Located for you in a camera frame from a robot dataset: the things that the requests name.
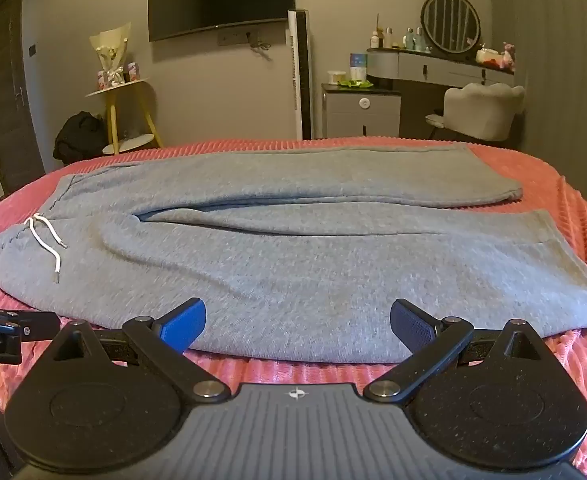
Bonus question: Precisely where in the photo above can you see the grey nightstand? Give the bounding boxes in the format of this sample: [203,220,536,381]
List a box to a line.
[321,83,403,140]

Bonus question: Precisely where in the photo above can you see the grey sweat pants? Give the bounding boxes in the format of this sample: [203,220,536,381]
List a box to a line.
[0,141,587,365]

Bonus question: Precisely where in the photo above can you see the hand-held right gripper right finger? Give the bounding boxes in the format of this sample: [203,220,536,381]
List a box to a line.
[362,298,559,404]

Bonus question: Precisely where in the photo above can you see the grey vanity desk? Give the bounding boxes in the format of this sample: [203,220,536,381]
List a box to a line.
[366,47,516,92]

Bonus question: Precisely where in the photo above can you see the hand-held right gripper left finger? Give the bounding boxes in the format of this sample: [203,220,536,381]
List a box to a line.
[38,297,232,405]

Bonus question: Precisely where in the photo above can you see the black bag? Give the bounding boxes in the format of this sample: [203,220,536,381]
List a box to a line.
[53,111,110,165]

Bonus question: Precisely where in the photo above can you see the round black-framed mirror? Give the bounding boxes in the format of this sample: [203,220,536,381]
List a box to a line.
[420,0,482,56]

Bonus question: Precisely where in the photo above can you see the dark wooden door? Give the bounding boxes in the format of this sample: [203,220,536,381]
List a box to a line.
[0,0,47,197]

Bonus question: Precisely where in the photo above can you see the blue and white box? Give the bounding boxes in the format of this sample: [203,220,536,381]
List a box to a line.
[349,52,369,84]

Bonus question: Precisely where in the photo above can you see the yellow round side table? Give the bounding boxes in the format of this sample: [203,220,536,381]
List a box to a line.
[84,76,164,156]

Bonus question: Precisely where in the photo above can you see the white upholstered chair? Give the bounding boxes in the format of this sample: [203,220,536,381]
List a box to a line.
[425,82,527,142]

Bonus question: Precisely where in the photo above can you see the pink ribbed blanket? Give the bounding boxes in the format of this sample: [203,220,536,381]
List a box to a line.
[0,136,587,471]

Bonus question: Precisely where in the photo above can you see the cream wrapped flower bouquet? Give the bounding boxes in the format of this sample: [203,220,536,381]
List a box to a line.
[89,22,133,89]

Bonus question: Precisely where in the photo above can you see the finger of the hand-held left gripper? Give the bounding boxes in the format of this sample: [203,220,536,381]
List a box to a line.
[0,307,62,342]

